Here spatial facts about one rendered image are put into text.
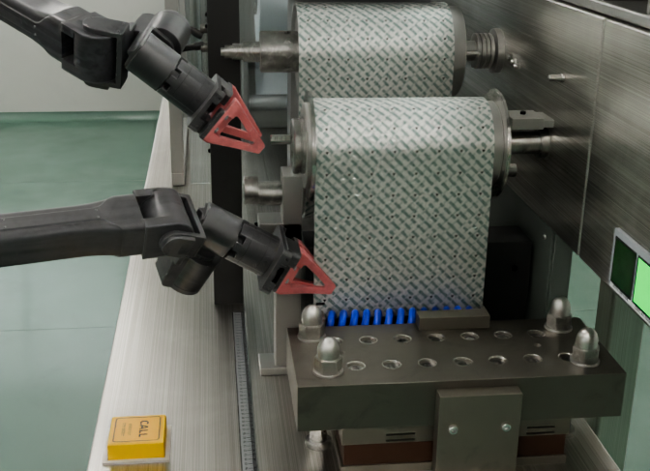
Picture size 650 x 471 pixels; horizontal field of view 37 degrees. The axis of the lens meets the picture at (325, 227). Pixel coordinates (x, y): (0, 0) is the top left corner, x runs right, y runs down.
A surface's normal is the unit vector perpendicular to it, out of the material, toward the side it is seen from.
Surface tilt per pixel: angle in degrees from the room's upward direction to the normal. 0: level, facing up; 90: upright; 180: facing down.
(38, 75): 90
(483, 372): 0
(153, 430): 0
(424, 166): 90
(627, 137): 90
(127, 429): 0
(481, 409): 90
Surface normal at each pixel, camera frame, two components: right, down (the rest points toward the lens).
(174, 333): 0.01, -0.94
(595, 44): -0.99, 0.02
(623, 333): 0.11, 0.33
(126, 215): 0.21, -0.70
